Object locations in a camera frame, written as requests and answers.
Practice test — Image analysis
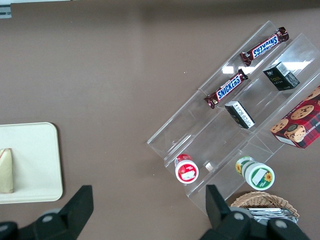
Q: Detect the cream plastic tray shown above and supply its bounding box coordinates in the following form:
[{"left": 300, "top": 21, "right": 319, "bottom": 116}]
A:
[{"left": 0, "top": 121, "right": 64, "bottom": 205}]

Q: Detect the red plaid cookie box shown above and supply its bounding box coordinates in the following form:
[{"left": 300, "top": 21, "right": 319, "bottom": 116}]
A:
[{"left": 270, "top": 85, "right": 320, "bottom": 150}]

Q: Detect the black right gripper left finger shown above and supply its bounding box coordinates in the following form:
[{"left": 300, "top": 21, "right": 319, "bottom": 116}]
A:
[{"left": 18, "top": 185, "right": 95, "bottom": 240}]

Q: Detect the black box with gold print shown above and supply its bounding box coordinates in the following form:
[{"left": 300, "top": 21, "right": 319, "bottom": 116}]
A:
[{"left": 262, "top": 61, "right": 301, "bottom": 92}]

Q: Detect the woven wicker basket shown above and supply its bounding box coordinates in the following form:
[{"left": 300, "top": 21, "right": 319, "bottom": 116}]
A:
[{"left": 229, "top": 191, "right": 301, "bottom": 221}]

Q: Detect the black box with white label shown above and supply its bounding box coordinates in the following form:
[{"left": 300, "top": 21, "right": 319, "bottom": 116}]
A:
[{"left": 224, "top": 100, "right": 256, "bottom": 130}]

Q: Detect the Snickers chocolate bar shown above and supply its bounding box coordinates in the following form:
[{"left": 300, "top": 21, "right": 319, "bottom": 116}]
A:
[
  {"left": 203, "top": 69, "right": 249, "bottom": 110},
  {"left": 239, "top": 26, "right": 291, "bottom": 67}
]

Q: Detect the silver foil package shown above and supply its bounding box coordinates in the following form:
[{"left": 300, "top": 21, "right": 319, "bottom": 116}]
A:
[{"left": 247, "top": 207, "right": 300, "bottom": 227}]

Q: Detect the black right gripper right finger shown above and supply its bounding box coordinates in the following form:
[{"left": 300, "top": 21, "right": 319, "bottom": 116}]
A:
[{"left": 199, "top": 184, "right": 270, "bottom": 240}]

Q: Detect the green sunflower yogurt cup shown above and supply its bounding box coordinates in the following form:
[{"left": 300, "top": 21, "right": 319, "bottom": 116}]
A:
[{"left": 235, "top": 155, "right": 276, "bottom": 191}]

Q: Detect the red strawberry yogurt cup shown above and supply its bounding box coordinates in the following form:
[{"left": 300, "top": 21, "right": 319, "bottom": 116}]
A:
[{"left": 174, "top": 153, "right": 200, "bottom": 185}]

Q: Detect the clear acrylic tiered shelf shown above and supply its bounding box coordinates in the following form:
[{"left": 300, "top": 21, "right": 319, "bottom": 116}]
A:
[{"left": 146, "top": 20, "right": 320, "bottom": 217}]

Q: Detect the triangle sandwich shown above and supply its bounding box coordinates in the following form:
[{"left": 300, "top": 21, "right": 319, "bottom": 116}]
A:
[{"left": 0, "top": 147, "right": 15, "bottom": 194}]

